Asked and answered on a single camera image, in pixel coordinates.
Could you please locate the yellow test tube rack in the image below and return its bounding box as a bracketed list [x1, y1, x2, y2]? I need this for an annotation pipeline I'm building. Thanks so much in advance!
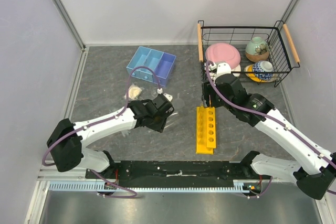
[196, 106, 217, 155]

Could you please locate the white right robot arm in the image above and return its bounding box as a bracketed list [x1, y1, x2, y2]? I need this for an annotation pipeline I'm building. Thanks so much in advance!
[203, 73, 335, 200]

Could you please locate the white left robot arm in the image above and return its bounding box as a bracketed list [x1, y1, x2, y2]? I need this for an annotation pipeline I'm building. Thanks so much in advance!
[47, 93, 174, 178]

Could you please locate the clear glass beaker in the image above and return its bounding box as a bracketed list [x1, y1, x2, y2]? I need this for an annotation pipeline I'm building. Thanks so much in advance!
[151, 88, 163, 98]

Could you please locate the bag of beige powder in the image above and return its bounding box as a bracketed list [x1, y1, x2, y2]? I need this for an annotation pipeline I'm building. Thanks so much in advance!
[128, 83, 144, 101]

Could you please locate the clear plastic dropper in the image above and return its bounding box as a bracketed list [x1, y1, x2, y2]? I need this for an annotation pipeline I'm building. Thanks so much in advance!
[121, 130, 130, 137]

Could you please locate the white plate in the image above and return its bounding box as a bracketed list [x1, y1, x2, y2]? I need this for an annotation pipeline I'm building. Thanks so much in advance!
[231, 65, 241, 77]

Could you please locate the pink plate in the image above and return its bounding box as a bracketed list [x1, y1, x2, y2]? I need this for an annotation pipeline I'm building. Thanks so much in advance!
[205, 42, 241, 69]

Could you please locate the blue three-compartment drawer box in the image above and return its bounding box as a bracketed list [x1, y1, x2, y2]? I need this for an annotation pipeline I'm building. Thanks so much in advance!
[126, 46, 176, 87]

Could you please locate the blue white patterned bowl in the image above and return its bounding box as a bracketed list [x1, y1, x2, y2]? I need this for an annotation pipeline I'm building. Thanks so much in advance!
[252, 60, 274, 80]

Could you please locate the green brown ceramic bowl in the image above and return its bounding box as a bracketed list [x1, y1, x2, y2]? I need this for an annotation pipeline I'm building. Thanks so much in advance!
[245, 37, 269, 62]

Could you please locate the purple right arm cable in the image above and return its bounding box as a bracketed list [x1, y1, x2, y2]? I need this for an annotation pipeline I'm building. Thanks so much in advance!
[205, 60, 336, 200]

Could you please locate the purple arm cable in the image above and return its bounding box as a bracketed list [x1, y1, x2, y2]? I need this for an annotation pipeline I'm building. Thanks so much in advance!
[205, 60, 336, 200]
[41, 66, 163, 199]

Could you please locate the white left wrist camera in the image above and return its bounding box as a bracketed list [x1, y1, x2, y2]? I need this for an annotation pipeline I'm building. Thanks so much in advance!
[157, 88, 173, 102]

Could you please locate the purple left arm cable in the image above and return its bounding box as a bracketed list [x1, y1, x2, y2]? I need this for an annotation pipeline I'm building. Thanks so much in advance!
[41, 66, 163, 199]

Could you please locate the black wire basket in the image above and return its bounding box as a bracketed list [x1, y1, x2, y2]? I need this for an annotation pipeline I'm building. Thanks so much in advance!
[197, 20, 300, 87]

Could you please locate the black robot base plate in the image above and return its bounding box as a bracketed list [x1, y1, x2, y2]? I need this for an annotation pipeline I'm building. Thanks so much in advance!
[101, 151, 270, 188]

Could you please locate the white slotted cable duct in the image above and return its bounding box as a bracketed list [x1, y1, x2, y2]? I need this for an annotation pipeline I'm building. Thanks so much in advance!
[48, 181, 249, 193]

